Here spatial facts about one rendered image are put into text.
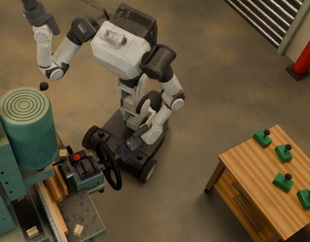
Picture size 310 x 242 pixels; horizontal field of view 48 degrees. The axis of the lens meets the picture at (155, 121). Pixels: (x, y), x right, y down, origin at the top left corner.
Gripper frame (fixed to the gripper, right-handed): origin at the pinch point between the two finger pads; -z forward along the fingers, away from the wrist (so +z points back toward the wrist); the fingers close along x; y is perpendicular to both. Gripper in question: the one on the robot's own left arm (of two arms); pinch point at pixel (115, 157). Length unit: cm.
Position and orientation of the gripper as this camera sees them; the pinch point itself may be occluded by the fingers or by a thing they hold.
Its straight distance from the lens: 204.1
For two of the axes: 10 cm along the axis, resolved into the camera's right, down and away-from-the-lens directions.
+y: 0.9, 2.3, -9.7
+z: 8.1, -5.8, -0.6
